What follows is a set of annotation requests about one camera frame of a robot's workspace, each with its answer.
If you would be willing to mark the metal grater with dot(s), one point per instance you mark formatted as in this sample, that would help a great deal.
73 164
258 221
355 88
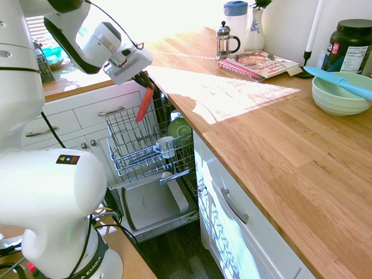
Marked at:
45 68

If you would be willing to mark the black candle holder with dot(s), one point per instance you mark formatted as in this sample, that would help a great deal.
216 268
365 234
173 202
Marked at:
305 65

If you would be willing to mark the green plant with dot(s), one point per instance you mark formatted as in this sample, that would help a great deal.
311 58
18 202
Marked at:
263 3

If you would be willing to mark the white water jug blue lid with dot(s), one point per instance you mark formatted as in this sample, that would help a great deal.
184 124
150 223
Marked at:
236 26

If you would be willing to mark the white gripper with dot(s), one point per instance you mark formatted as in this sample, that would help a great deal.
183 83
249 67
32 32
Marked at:
128 65

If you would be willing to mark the steel cabinet knob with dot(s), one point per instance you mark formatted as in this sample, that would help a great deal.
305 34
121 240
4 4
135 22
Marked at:
200 189
93 142
83 144

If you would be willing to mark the ribbed mint green bowl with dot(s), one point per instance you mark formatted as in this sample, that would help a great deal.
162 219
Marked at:
178 128

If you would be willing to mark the small white cup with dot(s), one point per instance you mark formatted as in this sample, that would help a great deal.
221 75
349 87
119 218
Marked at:
166 145

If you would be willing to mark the wooden robot mounting board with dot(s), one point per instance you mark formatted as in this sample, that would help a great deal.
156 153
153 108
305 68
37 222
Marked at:
122 255

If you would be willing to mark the white Franka Panda arm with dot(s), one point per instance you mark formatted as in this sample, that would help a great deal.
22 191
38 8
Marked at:
43 189

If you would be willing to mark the white vase blue flowers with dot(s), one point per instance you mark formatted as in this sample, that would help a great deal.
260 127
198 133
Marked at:
255 32

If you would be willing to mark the glass French press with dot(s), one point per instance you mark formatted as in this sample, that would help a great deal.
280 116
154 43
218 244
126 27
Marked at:
226 42

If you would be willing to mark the pink plastic plate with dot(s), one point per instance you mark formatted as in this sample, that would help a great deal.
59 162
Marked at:
143 106

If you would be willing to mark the black protein powder tub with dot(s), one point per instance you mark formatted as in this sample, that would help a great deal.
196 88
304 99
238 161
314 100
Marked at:
348 48

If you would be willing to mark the white candle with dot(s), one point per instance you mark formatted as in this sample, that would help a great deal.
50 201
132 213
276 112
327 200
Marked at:
315 26

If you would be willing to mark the cookbook with pizza cover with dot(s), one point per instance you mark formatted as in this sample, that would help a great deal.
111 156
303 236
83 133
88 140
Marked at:
261 64

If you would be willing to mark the blue knife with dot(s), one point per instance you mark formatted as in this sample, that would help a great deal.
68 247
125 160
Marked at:
340 83

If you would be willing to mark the grey dishwasher door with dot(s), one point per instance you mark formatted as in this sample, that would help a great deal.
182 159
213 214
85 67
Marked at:
154 203

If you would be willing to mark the teal food container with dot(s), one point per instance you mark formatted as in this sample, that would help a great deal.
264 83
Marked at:
53 56

